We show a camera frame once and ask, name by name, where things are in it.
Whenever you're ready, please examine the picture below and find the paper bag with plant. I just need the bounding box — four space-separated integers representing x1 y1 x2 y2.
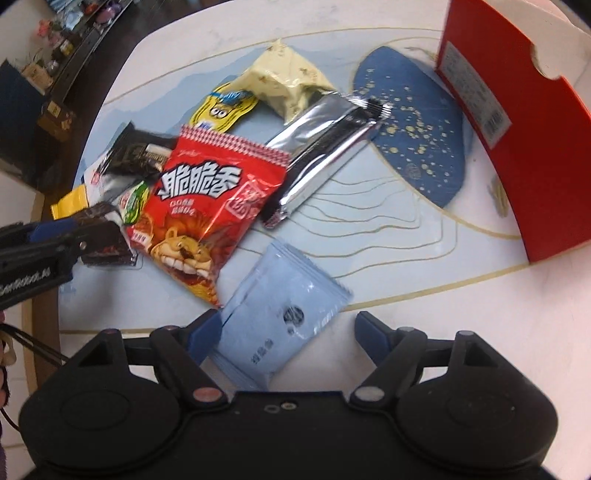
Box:
21 62 55 92

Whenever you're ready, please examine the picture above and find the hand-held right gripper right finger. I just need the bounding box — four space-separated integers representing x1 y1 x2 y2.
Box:
349 311 509 411

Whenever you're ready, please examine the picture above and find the light blue snack packet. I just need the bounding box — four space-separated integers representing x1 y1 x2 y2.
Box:
210 240 354 393

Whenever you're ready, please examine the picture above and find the yellow cartoon snack packet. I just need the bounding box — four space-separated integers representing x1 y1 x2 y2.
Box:
190 82 259 134

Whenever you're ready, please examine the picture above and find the white and blue snack packet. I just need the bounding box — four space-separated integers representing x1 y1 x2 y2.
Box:
76 157 127 208

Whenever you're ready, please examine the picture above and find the silver foil snack packet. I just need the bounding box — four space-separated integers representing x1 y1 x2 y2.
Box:
260 92 393 229

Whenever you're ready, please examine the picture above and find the red cardboard box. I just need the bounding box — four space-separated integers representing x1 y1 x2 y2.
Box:
435 0 591 265

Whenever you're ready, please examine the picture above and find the red lion snack packet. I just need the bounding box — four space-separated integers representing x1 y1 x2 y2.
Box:
126 124 293 309

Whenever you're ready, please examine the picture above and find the plain yellow snack packet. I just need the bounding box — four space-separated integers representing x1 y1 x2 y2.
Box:
50 185 89 220

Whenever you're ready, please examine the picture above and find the glossy dark snack packet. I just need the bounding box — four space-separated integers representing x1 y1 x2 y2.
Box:
79 203 138 269

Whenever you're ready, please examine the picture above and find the black floor appliance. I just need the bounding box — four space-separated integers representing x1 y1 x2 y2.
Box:
0 60 52 190

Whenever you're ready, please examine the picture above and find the brown cardboard bag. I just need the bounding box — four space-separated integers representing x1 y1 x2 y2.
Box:
37 99 78 141

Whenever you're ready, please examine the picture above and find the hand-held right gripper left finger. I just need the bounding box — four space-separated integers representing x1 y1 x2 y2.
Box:
69 308 230 411

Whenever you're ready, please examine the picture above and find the dark tv cabinet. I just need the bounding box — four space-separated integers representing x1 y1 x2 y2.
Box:
48 0 141 109

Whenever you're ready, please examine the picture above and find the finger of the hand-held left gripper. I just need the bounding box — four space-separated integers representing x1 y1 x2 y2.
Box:
69 222 131 265
25 210 123 245

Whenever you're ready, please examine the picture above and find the purple toy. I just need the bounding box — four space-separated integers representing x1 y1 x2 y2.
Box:
92 0 125 24

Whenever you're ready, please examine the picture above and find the black cable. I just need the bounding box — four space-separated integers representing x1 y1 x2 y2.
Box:
0 322 68 366

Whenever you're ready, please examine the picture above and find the black gold label snack packet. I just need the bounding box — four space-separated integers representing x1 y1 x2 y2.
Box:
98 121 180 182

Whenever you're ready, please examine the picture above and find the green label snack packet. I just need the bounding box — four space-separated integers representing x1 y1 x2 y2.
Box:
116 181 152 227

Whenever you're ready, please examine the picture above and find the pale yellow snack packet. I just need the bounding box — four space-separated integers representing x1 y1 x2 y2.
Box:
230 39 340 125

